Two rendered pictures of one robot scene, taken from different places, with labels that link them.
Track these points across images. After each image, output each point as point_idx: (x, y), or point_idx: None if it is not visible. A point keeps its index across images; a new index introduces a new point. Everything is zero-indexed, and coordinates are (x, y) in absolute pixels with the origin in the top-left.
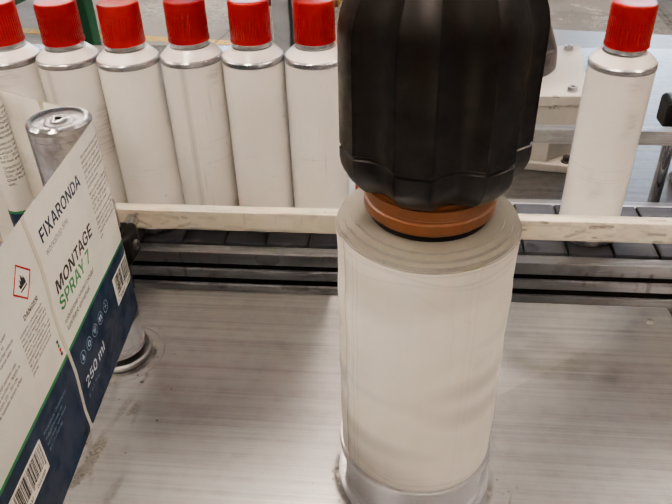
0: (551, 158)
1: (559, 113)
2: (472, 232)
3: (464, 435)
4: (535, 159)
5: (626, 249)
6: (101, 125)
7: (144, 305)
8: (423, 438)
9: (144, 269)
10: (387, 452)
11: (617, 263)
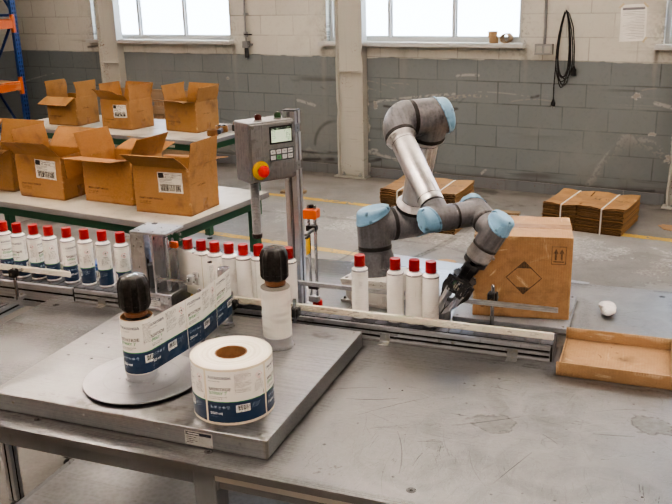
0: (384, 304)
1: (383, 288)
2: (278, 287)
3: (279, 326)
4: (378, 304)
5: (366, 321)
6: (234, 274)
7: (235, 318)
8: (271, 325)
9: (238, 315)
10: (266, 329)
11: (361, 323)
